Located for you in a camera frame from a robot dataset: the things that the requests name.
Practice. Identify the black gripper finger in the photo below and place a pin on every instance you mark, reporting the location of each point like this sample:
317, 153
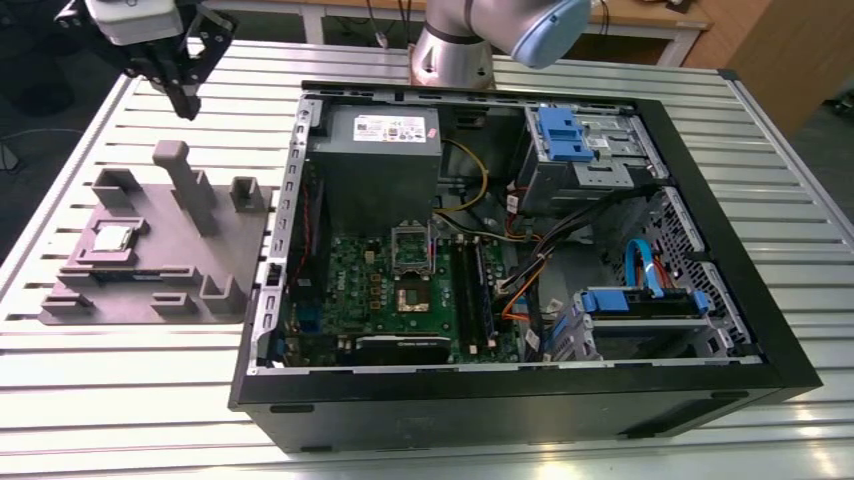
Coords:
217, 35
157, 70

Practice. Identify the silver CPU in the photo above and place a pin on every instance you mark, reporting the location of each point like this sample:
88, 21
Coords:
114, 238

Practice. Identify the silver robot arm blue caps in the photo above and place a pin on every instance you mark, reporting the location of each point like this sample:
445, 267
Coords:
455, 55

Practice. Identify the CPU socket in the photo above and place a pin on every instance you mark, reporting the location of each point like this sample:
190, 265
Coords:
414, 298

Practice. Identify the black office chair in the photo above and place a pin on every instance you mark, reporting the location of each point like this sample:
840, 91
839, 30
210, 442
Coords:
34, 95

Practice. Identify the grey parts rack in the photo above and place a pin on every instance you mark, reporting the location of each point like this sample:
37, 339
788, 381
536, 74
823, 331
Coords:
168, 240

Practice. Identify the grey power supply unit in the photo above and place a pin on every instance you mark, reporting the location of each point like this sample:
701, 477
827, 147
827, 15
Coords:
374, 185

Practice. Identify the green RAM stick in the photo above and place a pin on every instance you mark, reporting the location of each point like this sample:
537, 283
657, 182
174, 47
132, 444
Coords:
134, 275

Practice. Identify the green motherboard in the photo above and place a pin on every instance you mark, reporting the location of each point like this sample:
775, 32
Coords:
354, 300

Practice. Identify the blue plastic drive latch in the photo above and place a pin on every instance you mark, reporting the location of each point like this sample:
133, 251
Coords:
561, 135

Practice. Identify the black RAM slot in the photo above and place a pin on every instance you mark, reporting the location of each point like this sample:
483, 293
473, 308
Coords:
483, 290
460, 290

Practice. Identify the metal optical drive cage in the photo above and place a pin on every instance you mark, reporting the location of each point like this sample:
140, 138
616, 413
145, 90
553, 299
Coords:
601, 177

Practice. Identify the black graphics card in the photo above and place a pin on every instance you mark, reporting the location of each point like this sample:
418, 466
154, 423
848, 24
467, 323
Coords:
401, 345

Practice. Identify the blue disk carrier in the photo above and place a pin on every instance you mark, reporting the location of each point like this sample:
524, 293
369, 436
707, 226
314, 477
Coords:
608, 302

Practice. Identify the black PC case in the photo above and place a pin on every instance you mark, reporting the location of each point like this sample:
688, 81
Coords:
468, 420

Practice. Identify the wooden cabinet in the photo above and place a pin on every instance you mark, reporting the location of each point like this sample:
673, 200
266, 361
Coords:
788, 60

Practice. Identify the metal disk bay cage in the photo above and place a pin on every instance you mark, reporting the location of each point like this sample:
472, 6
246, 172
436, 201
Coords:
651, 325

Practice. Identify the wooden desk white frame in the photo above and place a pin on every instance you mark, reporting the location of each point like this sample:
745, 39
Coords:
668, 20

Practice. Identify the blue plastic bracket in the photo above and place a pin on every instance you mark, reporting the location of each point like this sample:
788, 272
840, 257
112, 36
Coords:
557, 330

